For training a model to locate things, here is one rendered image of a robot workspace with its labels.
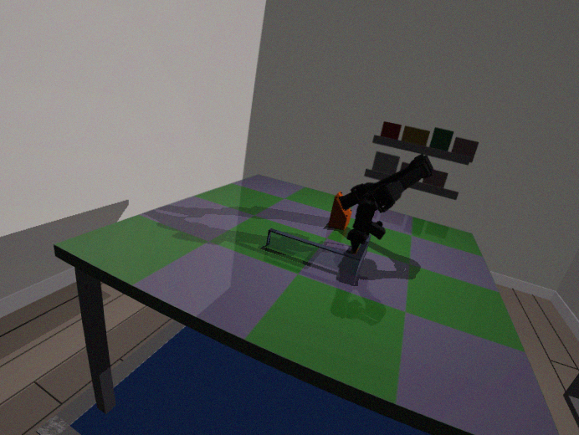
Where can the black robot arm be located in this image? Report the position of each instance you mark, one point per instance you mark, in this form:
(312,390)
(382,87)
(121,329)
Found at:
(374,195)

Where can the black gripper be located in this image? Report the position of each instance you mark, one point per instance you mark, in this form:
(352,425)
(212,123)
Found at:
(358,234)

